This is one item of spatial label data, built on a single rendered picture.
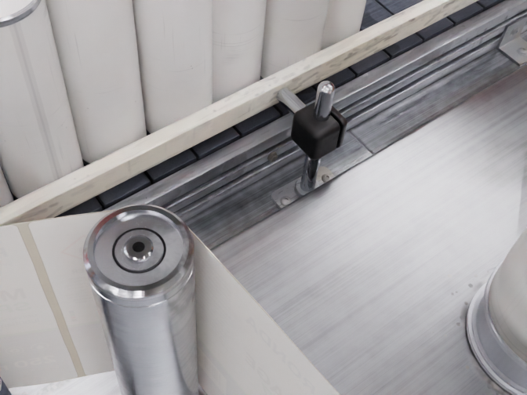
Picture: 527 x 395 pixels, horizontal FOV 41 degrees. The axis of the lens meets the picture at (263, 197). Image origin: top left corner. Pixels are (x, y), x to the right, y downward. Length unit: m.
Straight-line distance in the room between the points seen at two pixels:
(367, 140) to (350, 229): 0.14
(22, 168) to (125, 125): 0.07
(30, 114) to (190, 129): 0.11
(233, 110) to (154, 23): 0.09
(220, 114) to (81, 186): 0.11
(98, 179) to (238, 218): 0.13
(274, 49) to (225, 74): 0.04
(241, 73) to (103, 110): 0.11
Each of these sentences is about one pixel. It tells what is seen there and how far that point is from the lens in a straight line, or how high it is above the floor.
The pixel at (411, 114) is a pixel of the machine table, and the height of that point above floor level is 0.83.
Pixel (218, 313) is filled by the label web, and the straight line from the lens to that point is 0.28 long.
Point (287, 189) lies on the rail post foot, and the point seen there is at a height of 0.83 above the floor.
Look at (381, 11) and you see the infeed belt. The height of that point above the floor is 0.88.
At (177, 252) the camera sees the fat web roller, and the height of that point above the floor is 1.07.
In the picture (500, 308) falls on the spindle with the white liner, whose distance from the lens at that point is 0.41.
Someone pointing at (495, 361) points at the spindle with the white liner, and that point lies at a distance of 0.45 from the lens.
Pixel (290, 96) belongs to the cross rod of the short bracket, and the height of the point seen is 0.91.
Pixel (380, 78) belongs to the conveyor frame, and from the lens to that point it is 0.58.
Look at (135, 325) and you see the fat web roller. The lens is 0.25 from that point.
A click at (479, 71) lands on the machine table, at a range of 0.69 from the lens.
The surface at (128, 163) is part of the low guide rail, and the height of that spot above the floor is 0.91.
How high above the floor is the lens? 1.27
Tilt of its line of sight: 54 degrees down
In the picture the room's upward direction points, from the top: 6 degrees clockwise
